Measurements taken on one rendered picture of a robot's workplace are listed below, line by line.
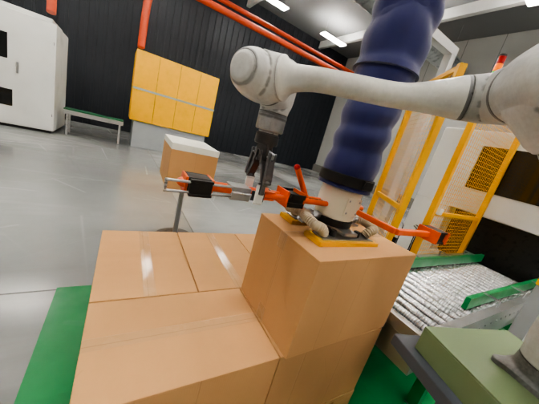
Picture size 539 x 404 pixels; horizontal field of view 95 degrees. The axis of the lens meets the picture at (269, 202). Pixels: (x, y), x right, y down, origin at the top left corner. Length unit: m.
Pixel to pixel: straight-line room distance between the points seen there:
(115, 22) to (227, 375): 11.08
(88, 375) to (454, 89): 1.16
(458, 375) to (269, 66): 0.93
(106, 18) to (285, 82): 10.86
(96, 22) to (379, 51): 10.72
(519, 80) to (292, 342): 0.89
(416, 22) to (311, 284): 0.90
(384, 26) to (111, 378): 1.35
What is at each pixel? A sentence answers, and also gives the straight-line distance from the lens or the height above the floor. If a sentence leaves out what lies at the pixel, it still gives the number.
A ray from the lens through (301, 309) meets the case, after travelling 0.91.
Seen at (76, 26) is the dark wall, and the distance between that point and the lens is 11.35.
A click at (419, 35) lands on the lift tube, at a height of 1.70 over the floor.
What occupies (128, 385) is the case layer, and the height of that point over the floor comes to 0.54.
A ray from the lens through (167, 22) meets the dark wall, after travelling 11.58.
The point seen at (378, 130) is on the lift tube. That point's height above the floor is 1.39.
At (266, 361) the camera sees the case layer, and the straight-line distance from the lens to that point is 1.01.
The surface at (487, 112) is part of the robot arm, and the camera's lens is 0.73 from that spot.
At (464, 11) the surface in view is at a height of 5.99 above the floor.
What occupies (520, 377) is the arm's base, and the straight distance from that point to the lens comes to 1.02.
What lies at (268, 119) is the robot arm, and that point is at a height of 1.32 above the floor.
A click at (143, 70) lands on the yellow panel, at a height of 2.02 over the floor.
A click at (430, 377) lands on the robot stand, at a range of 0.97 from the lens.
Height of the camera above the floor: 1.27
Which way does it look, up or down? 15 degrees down
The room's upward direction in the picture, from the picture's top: 15 degrees clockwise
